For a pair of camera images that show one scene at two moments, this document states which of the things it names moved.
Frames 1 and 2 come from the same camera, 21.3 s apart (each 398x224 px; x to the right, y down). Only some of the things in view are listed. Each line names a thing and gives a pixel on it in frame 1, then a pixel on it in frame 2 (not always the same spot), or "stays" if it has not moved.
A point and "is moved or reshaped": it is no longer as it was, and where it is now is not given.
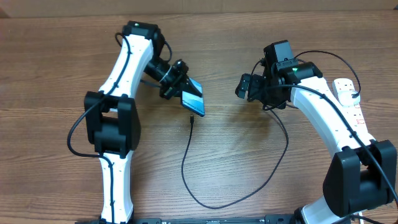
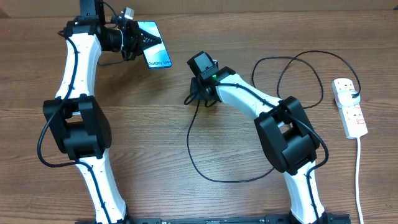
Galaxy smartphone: x=194 y=102 is moved or reshaped
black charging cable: x=285 y=145 to x=290 y=59
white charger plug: x=346 y=98 stays
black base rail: x=277 y=219 stays
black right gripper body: x=263 y=91 to x=198 y=93
